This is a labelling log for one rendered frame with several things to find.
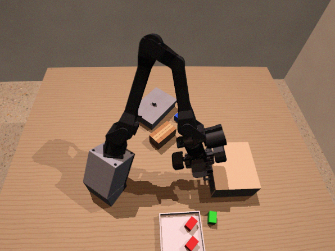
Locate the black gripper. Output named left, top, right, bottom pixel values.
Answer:
left=171, top=146, right=227, bottom=170

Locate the green block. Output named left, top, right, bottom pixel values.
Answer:
left=207, top=211, right=217, bottom=225

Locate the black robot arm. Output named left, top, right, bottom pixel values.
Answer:
left=103, top=33, right=227, bottom=178

